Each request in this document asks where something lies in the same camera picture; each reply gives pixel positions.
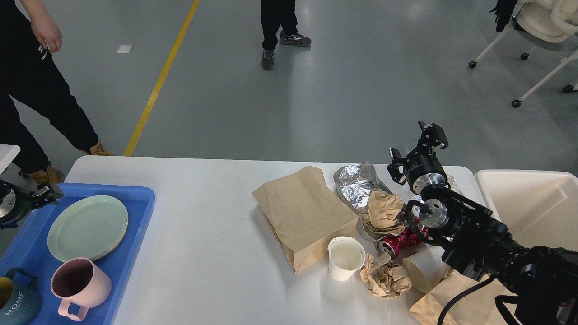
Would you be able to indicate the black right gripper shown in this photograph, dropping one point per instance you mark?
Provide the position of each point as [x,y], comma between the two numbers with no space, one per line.
[422,168]

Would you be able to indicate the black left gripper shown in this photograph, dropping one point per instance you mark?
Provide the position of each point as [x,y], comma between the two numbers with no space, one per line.
[16,202]

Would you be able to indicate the green plate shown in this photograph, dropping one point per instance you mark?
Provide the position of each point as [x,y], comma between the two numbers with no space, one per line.
[91,228]

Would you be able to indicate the pink mug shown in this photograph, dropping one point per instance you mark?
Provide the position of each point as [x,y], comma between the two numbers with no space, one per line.
[80,285]

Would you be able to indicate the blue-grey HOME mug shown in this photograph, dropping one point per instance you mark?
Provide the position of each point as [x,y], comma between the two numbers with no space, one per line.
[19,303]

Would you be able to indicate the brown paper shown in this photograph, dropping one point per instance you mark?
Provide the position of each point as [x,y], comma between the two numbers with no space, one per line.
[381,215]
[383,277]

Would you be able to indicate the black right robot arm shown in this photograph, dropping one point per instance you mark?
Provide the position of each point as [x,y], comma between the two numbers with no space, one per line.
[543,281]

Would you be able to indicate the white side table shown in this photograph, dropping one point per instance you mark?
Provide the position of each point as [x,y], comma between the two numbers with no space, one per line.
[7,154]

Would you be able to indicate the crumpled aluminium foil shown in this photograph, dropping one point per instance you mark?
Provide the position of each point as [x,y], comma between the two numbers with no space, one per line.
[355,182]

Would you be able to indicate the pink plate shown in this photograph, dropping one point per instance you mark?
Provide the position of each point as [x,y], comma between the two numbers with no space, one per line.
[115,248]

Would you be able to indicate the crushed red can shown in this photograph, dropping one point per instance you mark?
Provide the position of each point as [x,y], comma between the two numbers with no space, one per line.
[392,244]

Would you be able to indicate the person in tan boots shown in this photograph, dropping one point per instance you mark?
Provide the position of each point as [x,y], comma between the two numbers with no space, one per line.
[30,76]

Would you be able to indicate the white plastic bin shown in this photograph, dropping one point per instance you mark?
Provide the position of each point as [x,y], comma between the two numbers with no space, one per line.
[540,208]

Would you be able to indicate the white office chair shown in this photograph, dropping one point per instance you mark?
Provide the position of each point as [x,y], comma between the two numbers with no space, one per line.
[546,24]

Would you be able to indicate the person in grey sneakers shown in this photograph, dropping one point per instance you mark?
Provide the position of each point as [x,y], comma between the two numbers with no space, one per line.
[279,25]

